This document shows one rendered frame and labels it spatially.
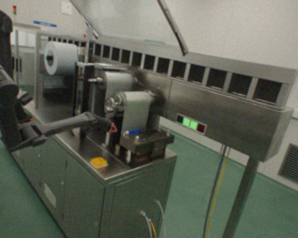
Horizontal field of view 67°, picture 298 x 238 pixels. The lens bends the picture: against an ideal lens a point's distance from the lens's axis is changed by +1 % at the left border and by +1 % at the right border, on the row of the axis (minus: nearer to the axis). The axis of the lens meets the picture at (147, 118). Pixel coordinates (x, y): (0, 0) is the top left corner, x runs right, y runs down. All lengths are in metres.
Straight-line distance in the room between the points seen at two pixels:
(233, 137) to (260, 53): 2.56
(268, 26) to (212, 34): 0.90
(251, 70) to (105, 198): 1.10
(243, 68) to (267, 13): 2.60
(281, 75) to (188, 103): 0.59
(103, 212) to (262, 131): 1.03
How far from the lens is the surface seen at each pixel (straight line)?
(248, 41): 3.97
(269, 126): 1.37
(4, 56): 1.37
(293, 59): 3.74
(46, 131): 1.14
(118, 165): 1.48
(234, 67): 1.43
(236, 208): 1.78
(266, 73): 1.37
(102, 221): 1.55
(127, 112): 1.58
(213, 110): 1.49
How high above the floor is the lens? 1.65
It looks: 18 degrees down
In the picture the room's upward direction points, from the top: 10 degrees clockwise
